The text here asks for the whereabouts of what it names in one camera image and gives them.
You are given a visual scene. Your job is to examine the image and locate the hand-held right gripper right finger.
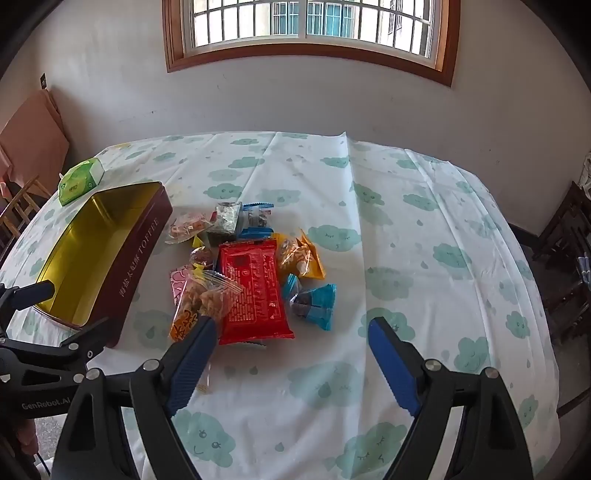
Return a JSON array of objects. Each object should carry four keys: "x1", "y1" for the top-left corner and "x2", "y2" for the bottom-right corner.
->
[{"x1": 368, "y1": 316, "x2": 536, "y2": 480}]

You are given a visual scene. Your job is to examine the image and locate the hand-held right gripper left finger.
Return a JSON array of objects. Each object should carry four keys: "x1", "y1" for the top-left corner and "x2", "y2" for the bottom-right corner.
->
[{"x1": 53, "y1": 316, "x2": 219, "y2": 480}]

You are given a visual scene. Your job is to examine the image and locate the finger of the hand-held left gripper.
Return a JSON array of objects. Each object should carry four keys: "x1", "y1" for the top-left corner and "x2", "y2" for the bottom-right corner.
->
[
  {"x1": 0, "y1": 281, "x2": 57, "y2": 324},
  {"x1": 0, "y1": 318, "x2": 112, "y2": 377}
]

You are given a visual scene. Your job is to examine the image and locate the orange printed snack packet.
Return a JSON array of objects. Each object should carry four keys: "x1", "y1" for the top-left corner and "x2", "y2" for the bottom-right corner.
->
[{"x1": 170, "y1": 268, "x2": 245, "y2": 342}]

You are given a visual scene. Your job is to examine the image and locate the pink snack packet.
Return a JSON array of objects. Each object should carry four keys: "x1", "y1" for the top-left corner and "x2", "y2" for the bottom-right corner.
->
[{"x1": 170, "y1": 265, "x2": 195, "y2": 306}]

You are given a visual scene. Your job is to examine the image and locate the red metal tin box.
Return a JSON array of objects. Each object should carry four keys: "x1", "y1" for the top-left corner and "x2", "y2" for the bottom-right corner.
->
[{"x1": 36, "y1": 181, "x2": 174, "y2": 349}]

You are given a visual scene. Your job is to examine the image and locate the large red snack packet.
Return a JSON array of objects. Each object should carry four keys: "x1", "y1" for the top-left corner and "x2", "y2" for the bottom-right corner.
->
[{"x1": 217, "y1": 240, "x2": 295, "y2": 346}]

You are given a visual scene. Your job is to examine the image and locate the blue snack packet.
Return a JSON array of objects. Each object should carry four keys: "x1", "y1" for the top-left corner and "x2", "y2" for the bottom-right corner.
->
[
  {"x1": 281, "y1": 273, "x2": 302, "y2": 302},
  {"x1": 288, "y1": 284, "x2": 337, "y2": 332}
]

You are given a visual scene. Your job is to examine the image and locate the clear packet of coated nuts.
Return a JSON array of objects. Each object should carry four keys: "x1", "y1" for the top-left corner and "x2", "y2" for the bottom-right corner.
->
[{"x1": 165, "y1": 210, "x2": 217, "y2": 244}]

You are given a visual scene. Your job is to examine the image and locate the clear packet of dark seeds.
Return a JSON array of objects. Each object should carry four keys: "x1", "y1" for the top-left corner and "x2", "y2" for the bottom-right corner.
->
[{"x1": 205, "y1": 202, "x2": 243, "y2": 245}]

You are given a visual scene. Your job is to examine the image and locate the dark blue wafer packet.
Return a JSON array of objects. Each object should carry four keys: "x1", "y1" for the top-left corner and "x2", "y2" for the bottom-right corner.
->
[{"x1": 239, "y1": 203, "x2": 275, "y2": 239}]

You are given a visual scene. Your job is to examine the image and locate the wooden stool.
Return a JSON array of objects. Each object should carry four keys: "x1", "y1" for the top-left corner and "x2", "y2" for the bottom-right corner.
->
[{"x1": 0, "y1": 175, "x2": 54, "y2": 241}]

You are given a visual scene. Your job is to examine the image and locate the green tissue pack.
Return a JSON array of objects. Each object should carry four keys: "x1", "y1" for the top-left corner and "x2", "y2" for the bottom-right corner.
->
[{"x1": 58, "y1": 158, "x2": 105, "y2": 207}]

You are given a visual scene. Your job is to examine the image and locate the pink cloth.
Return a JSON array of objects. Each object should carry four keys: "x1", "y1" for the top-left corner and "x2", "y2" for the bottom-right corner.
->
[{"x1": 0, "y1": 89, "x2": 71, "y2": 185}]

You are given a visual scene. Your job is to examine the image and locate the dark wooden chair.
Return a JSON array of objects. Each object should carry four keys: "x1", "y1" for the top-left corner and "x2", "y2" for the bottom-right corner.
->
[{"x1": 531, "y1": 182, "x2": 591, "y2": 342}]

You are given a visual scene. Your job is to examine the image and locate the wooden picture frame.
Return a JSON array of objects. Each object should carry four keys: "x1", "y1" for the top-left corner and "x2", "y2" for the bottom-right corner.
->
[{"x1": 161, "y1": 0, "x2": 461, "y2": 88}]

